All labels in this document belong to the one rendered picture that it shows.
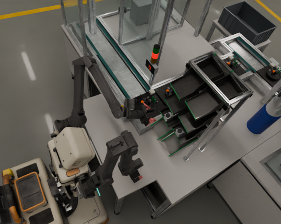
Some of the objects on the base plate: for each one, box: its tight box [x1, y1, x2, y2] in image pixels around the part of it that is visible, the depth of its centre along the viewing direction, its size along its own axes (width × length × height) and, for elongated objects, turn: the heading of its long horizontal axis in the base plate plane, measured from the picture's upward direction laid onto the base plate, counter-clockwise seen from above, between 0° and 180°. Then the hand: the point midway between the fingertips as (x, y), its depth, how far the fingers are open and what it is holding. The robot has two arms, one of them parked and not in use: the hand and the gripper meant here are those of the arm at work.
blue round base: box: [247, 104, 281, 134], centre depth 201 cm, size 16×16×27 cm
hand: (152, 114), depth 152 cm, fingers open, 9 cm apart
